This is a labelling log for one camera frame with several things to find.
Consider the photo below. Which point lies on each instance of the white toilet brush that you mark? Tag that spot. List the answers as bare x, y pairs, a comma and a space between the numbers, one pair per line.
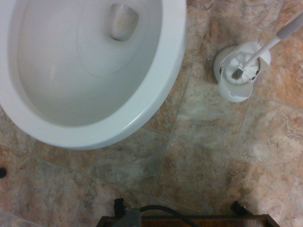
240, 68

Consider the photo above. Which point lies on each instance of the white toilet bowl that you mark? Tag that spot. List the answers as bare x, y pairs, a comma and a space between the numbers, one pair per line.
146, 99

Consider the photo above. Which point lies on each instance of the white toilet brush holder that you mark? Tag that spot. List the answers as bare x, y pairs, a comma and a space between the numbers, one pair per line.
234, 93

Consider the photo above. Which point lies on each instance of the black table caster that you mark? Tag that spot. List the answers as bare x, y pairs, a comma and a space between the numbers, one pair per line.
237, 207
119, 206

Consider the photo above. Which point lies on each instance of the dark wooden table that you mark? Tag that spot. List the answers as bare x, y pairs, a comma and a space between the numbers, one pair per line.
189, 222

